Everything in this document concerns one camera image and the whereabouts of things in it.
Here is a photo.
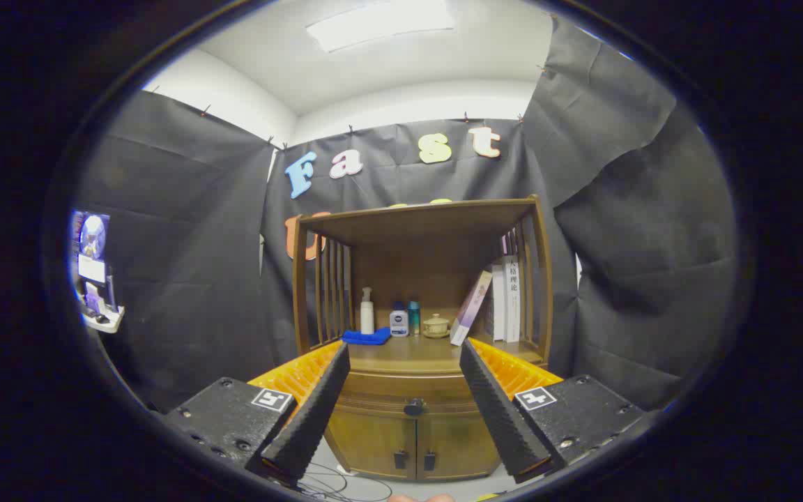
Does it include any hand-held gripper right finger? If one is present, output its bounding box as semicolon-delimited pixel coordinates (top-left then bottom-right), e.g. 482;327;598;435
459;338;646;484

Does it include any white book with black lettering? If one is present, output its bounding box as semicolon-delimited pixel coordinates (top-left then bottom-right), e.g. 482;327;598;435
503;255;521;343

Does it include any purple and white book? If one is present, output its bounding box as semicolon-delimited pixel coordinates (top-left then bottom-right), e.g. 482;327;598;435
450;271;494;347

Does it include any wooden cabinet door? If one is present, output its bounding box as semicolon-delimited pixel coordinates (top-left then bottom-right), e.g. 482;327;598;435
415;411;503;480
325;411;418;480

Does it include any blue folded cloth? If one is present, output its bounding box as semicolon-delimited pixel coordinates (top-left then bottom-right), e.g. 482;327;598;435
342;327;392;346

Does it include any wooden drawer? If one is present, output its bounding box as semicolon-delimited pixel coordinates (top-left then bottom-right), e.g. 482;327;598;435
337;372;482;419

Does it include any wall poster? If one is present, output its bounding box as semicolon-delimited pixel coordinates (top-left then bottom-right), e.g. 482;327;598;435
72;211;111;285

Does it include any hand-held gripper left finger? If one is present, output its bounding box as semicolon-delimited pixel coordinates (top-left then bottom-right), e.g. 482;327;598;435
163;340;351;482

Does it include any wooden countertop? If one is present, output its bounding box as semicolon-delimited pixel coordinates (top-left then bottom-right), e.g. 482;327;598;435
311;328;545;374

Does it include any wooden cabinet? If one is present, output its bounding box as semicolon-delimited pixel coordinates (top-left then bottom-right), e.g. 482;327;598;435
292;195;554;482

